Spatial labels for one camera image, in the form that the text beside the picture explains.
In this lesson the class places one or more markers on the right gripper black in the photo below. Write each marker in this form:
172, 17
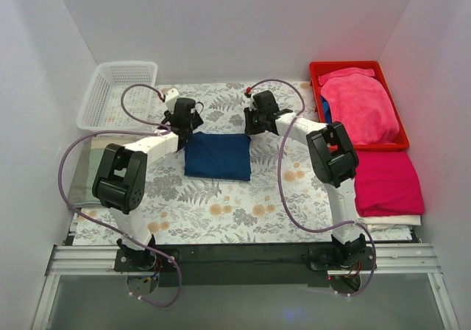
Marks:
252, 122

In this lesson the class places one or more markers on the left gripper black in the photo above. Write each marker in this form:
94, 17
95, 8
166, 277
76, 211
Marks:
192, 124

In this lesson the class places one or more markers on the navy blue t shirt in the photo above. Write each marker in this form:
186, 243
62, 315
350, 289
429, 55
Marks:
218, 156

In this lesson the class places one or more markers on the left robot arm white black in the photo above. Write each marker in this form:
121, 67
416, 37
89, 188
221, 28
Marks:
120, 180

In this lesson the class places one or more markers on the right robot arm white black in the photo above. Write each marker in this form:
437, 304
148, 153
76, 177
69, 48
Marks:
334, 162

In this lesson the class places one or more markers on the floral table cloth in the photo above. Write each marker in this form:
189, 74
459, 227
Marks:
182, 210

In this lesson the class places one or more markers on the blue cloth in bin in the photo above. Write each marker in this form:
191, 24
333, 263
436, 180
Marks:
326, 110

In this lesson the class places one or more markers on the red plastic bin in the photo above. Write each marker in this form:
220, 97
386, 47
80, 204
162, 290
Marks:
318, 69

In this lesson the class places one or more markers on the white plastic basket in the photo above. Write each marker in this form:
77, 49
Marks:
118, 96

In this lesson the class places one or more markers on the pink towel in bin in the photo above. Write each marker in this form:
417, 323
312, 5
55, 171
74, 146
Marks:
361, 104

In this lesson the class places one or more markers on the green folded cloth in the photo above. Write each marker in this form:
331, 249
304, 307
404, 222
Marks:
80, 192

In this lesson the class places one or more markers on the magenta folded t shirt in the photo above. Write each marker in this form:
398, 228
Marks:
386, 185

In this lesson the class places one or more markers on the cream folded t shirt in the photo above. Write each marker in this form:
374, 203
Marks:
387, 222

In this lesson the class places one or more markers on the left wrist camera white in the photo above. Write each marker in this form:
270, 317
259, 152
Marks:
170, 98

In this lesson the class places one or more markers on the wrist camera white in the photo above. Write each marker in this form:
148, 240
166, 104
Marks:
170, 98
248, 95

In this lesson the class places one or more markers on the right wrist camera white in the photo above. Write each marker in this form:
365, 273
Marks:
248, 95

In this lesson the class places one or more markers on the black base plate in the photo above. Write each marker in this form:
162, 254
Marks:
265, 264

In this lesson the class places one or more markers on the aluminium rail frame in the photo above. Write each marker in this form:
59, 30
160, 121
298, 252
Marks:
388, 258

